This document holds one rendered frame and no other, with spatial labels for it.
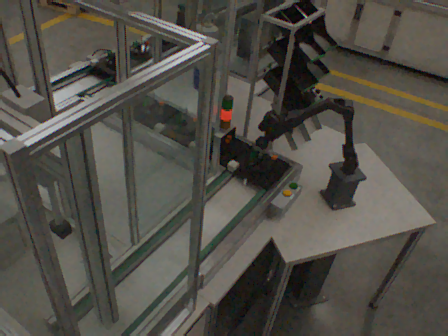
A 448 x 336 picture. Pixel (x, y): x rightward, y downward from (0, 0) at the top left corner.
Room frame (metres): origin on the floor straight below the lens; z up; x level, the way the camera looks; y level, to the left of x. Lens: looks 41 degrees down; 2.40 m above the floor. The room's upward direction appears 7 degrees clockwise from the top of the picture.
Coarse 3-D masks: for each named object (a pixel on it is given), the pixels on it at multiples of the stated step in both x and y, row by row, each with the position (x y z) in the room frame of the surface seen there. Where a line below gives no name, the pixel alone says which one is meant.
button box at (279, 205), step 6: (288, 186) 1.59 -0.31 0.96; (300, 186) 1.60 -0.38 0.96; (282, 192) 1.54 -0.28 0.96; (294, 192) 1.55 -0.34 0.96; (300, 192) 1.60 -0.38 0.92; (276, 198) 1.50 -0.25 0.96; (282, 198) 1.50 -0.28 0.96; (288, 198) 1.51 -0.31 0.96; (294, 198) 1.54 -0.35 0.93; (270, 204) 1.46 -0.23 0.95; (276, 204) 1.45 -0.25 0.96; (282, 204) 1.46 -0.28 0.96; (288, 204) 1.48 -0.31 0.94; (270, 210) 1.46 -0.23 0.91; (276, 210) 1.44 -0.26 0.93; (282, 210) 1.43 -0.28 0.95
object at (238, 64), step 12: (240, 0) 2.84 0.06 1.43; (252, 0) 2.79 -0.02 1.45; (264, 0) 2.81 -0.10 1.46; (276, 0) 2.96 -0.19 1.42; (288, 0) 3.13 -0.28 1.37; (300, 0) 3.32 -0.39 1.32; (240, 12) 2.83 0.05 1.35; (252, 12) 2.79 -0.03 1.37; (264, 12) 2.82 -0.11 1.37; (240, 24) 2.82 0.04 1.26; (252, 24) 2.78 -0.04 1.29; (240, 36) 2.82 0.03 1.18; (264, 36) 2.88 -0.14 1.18; (240, 48) 2.81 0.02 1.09; (240, 60) 2.81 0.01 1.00; (264, 60) 2.93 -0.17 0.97; (240, 72) 2.80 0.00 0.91
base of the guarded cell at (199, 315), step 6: (198, 300) 0.95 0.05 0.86; (204, 300) 0.95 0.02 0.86; (198, 306) 0.92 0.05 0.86; (204, 306) 0.92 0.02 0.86; (198, 312) 0.89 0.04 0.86; (204, 312) 0.93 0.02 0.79; (192, 318) 0.86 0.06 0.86; (198, 318) 0.90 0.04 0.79; (204, 318) 0.92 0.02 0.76; (186, 324) 0.83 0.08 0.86; (192, 324) 0.85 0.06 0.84; (198, 324) 0.89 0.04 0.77; (204, 324) 0.93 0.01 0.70; (180, 330) 0.80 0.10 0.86; (186, 330) 0.81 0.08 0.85; (192, 330) 0.85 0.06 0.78; (198, 330) 0.89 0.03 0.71
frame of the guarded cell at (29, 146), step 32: (64, 0) 1.12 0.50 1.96; (96, 0) 1.07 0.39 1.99; (160, 32) 0.95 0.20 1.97; (192, 32) 0.93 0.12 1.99; (160, 64) 0.76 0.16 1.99; (192, 64) 0.82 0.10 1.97; (96, 96) 0.62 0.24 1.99; (128, 96) 0.66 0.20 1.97; (0, 128) 0.50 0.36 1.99; (64, 128) 0.53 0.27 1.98; (0, 160) 0.46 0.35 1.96; (32, 160) 0.47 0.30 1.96; (32, 192) 0.46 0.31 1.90; (32, 224) 0.44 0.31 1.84; (192, 256) 0.88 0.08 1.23; (64, 288) 0.46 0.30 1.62; (192, 288) 0.88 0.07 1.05; (64, 320) 0.44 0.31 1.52
